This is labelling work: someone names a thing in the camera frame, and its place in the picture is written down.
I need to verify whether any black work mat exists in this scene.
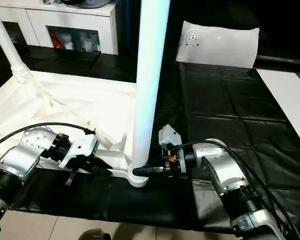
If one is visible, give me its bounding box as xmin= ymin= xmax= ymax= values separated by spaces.
xmin=0 ymin=41 xmax=300 ymax=236

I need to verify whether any white printed jar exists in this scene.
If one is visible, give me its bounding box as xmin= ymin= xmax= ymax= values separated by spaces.
xmin=89 ymin=34 xmax=100 ymax=52

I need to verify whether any red bottle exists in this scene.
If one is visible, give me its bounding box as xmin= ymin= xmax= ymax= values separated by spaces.
xmin=50 ymin=31 xmax=61 ymax=50

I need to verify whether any white flat board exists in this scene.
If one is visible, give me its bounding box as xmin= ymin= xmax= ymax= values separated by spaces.
xmin=256 ymin=68 xmax=300 ymax=149

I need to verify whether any white glass-door cabinet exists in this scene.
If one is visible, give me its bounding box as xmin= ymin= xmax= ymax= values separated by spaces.
xmin=0 ymin=0 xmax=120 ymax=56

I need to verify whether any black tall cabinet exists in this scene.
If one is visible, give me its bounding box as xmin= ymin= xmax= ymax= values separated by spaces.
xmin=114 ymin=0 xmax=188 ymax=85

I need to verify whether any black bar red light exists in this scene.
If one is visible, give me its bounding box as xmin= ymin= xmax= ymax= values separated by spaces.
xmin=255 ymin=55 xmax=300 ymax=67

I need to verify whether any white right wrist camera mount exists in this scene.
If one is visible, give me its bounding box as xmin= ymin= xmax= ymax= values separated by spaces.
xmin=158 ymin=124 xmax=188 ymax=175

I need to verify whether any grey bag black handle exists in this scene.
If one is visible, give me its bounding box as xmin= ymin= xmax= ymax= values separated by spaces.
xmin=59 ymin=0 xmax=116 ymax=9

